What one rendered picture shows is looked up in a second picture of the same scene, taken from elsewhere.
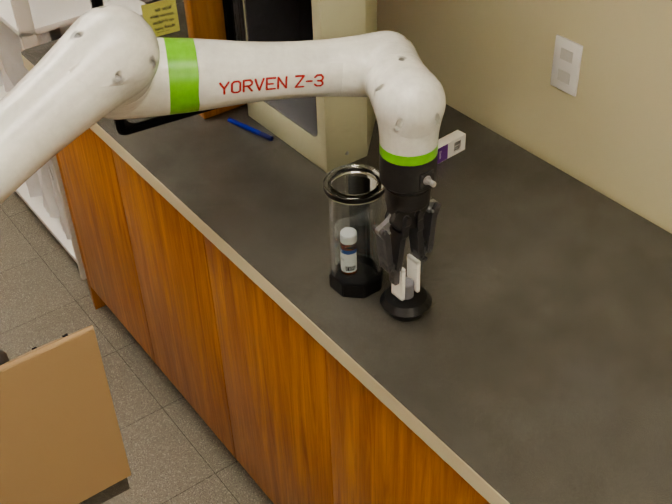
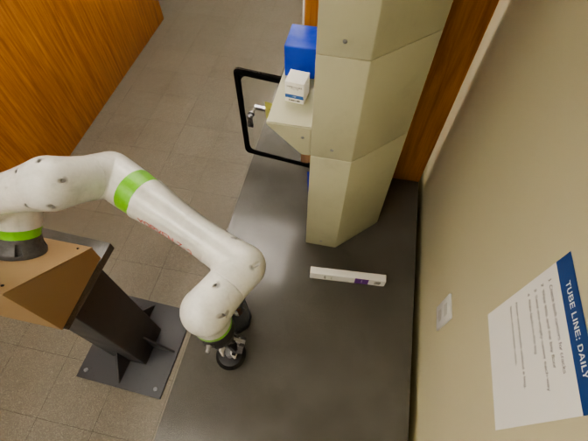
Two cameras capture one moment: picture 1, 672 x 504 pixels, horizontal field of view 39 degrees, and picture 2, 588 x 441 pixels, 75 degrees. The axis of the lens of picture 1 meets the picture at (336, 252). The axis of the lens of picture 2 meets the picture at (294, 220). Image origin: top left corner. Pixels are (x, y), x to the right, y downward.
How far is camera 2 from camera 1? 1.30 m
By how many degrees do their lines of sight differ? 36
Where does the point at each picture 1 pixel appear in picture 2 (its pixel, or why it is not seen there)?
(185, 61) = (123, 196)
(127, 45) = (27, 194)
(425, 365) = (199, 395)
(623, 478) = not seen: outside the picture
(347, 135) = (322, 234)
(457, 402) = (183, 430)
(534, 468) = not seen: outside the picture
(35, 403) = not seen: outside the picture
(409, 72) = (197, 303)
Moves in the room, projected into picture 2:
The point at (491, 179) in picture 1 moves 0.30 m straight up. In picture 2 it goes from (369, 318) to (388, 282)
